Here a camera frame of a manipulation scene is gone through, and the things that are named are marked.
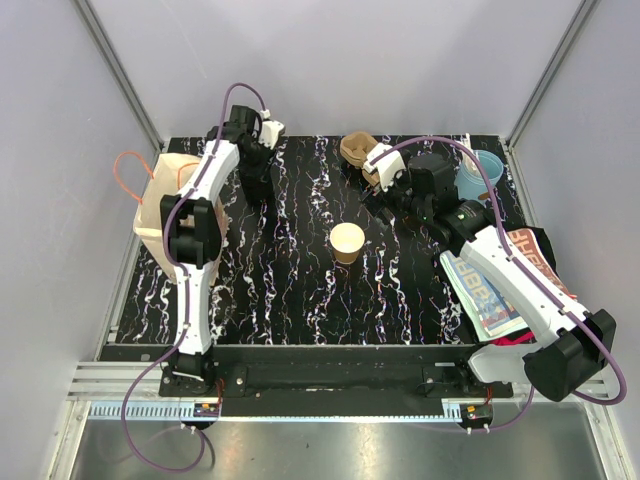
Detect aluminium frame post left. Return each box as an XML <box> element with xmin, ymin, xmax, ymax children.
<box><xmin>70</xmin><ymin>0</ymin><xmax>164</xmax><ymax>152</ymax></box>

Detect pulp cup carrier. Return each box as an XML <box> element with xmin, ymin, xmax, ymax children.
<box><xmin>340</xmin><ymin>131</ymin><xmax>380</xmax><ymax>187</ymax></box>

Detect stack of black lids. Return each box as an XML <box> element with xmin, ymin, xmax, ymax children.
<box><xmin>240</xmin><ymin>165</ymin><xmax>274</xmax><ymax>205</ymax></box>

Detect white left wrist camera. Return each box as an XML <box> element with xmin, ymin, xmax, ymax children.
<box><xmin>258</xmin><ymin>110</ymin><xmax>286</xmax><ymax>150</ymax></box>

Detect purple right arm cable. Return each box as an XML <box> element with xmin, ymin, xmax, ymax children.
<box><xmin>367</xmin><ymin>136</ymin><xmax>629</xmax><ymax>434</ymax></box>

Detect aluminium frame post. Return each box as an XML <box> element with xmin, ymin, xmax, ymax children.
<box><xmin>70</xmin><ymin>0</ymin><xmax>164</xmax><ymax>152</ymax></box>
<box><xmin>505</xmin><ymin>0</ymin><xmax>600</xmax><ymax>148</ymax></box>

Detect aluminium frame post right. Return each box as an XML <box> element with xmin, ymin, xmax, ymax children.
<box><xmin>505</xmin><ymin>0</ymin><xmax>600</xmax><ymax>148</ymax></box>

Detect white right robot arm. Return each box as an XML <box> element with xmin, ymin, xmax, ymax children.
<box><xmin>362</xmin><ymin>146</ymin><xmax>627</xmax><ymax>404</ymax></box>

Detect single brown paper cup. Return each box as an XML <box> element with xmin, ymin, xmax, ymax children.
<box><xmin>329</xmin><ymin>222</ymin><xmax>365</xmax><ymax>265</ymax></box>

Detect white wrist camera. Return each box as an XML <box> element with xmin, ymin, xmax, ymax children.
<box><xmin>362</xmin><ymin>142</ymin><xmax>406</xmax><ymax>192</ymax></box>
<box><xmin>258</xmin><ymin>110</ymin><xmax>286</xmax><ymax>150</ymax></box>

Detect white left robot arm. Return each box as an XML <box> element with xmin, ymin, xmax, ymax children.
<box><xmin>160</xmin><ymin>105</ymin><xmax>285</xmax><ymax>396</ymax></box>

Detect blue cup holder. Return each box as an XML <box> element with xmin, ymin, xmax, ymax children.
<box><xmin>455</xmin><ymin>150</ymin><xmax>504</xmax><ymax>203</ymax></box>

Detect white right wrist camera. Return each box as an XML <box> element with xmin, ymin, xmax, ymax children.
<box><xmin>362</xmin><ymin>142</ymin><xmax>406</xmax><ymax>192</ymax></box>

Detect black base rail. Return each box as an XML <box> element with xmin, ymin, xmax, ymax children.
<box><xmin>99</xmin><ymin>344</ymin><xmax>514</xmax><ymax>416</ymax></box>

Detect wrapped stirrers in holder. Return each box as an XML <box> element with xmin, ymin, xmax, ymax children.
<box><xmin>459</xmin><ymin>133</ymin><xmax>480</xmax><ymax>176</ymax></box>

